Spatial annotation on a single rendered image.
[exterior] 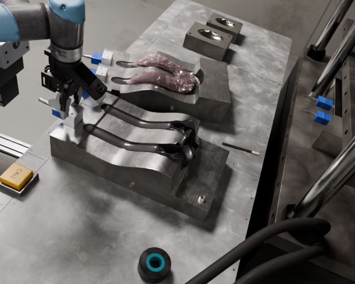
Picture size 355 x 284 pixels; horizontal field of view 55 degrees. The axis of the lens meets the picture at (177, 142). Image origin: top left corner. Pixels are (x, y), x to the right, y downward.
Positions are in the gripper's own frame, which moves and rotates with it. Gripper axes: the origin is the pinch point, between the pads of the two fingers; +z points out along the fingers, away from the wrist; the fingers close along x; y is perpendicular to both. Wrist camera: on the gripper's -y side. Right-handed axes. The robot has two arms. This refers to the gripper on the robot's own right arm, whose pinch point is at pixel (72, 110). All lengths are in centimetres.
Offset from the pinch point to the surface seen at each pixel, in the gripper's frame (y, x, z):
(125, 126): -14.5, -7.1, 4.7
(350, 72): -78, -65, -12
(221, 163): -46.7, -10.6, 4.6
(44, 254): -14.9, 35.8, 9.4
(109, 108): -6.4, -11.5, 5.7
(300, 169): -76, -30, 11
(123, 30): 64, -194, 117
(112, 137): -13.2, -1.0, 4.7
